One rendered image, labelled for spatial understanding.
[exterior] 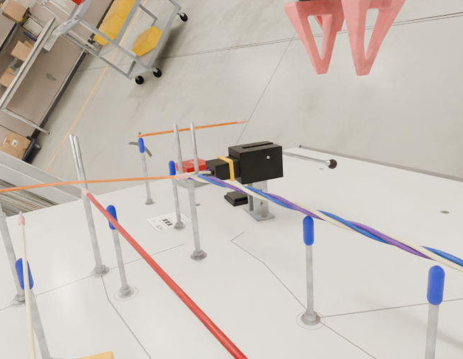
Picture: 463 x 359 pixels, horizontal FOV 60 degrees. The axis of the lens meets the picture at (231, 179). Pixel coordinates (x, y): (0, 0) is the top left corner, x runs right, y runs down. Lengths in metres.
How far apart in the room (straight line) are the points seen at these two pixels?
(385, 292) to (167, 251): 0.23
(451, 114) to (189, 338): 1.66
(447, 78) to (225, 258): 1.68
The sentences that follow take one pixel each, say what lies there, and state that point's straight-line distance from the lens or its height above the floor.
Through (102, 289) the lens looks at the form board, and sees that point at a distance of 0.41.
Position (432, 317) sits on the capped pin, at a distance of 0.25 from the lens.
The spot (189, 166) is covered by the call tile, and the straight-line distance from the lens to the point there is 0.65.
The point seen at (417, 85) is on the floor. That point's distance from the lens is 2.04.
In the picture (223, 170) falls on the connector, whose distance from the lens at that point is 0.47.
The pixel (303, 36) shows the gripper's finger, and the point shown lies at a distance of 0.44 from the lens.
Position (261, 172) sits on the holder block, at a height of 1.13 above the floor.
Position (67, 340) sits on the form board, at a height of 1.29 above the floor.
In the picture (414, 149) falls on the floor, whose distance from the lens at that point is 1.84.
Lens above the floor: 1.43
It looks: 35 degrees down
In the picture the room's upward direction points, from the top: 58 degrees counter-clockwise
